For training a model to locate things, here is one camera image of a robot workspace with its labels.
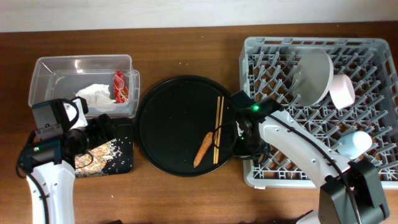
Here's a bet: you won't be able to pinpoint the wooden chopstick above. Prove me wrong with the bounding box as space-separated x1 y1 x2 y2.
213 96 221 164
216 96 224 164

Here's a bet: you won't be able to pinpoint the white paper napkin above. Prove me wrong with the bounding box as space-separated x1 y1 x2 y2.
75 84 116 112

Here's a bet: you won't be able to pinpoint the orange carrot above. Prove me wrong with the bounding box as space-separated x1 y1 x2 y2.
193 132 214 167

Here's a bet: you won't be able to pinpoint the red snack wrapper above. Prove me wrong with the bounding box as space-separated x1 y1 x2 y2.
113 70 129 103

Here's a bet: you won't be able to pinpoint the grey round plate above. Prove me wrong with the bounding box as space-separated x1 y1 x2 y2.
292 49 333 106

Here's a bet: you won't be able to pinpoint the light blue plastic cup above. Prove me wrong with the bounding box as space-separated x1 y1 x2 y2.
337 131 373 160

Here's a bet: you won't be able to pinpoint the white bowl with food scraps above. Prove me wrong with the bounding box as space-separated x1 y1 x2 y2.
329 74 355 110

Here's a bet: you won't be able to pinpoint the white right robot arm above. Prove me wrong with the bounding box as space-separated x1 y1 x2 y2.
230 90 390 224

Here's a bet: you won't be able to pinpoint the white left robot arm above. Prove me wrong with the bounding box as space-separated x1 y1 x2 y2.
16 97 116 223

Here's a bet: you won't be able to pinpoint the clear plastic waste bin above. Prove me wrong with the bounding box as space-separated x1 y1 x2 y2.
28 54 140 118

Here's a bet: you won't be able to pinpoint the grey dishwasher rack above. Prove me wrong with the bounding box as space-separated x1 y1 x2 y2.
239 37 397 189

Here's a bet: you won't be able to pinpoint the spilled rice food scraps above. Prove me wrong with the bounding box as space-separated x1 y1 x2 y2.
75 139 122 178

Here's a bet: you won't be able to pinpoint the black rectangular tray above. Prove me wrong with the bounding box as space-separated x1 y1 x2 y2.
104 118 134 175

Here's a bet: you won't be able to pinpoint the round black serving tray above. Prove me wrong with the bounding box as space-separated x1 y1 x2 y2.
135 75 234 177

